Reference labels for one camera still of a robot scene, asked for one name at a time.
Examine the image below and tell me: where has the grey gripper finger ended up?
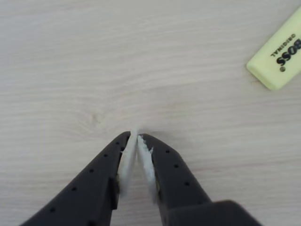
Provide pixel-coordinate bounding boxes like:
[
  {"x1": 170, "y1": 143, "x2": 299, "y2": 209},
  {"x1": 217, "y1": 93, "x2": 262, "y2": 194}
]
[
  {"x1": 20, "y1": 128, "x2": 139, "y2": 226},
  {"x1": 137, "y1": 133, "x2": 257, "y2": 226}
]

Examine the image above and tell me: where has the yellow highlighter pen black cap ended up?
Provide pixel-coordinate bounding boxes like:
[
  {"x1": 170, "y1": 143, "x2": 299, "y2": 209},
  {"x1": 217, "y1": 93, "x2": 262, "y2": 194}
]
[{"x1": 246, "y1": 6, "x2": 301, "y2": 90}]

